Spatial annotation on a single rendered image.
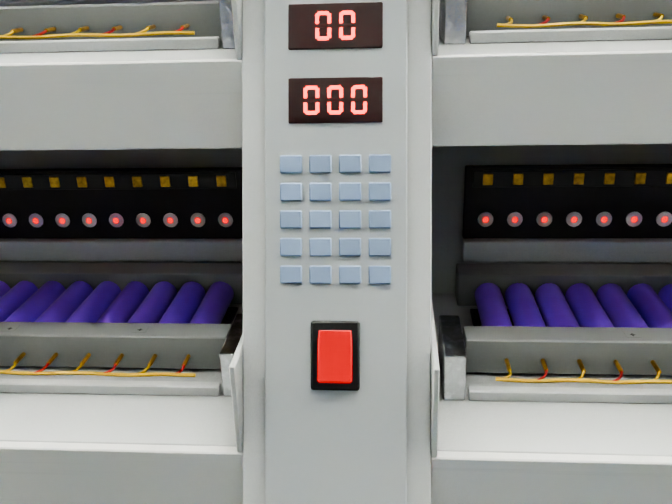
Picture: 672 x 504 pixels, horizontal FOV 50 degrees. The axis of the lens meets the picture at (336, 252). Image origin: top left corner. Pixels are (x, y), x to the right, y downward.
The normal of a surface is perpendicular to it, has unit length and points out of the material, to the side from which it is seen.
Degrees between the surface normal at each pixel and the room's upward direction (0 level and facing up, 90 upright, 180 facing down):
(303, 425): 90
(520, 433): 21
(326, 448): 90
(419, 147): 90
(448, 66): 111
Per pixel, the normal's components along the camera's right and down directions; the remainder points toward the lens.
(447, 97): -0.07, 0.37
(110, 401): -0.03, -0.93
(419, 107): -0.07, 0.02
